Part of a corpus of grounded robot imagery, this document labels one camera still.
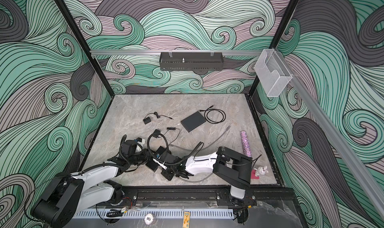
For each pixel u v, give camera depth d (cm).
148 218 63
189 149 91
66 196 88
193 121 104
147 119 101
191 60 95
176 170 63
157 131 98
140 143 81
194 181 79
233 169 44
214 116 107
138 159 74
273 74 78
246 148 88
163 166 67
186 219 67
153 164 76
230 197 63
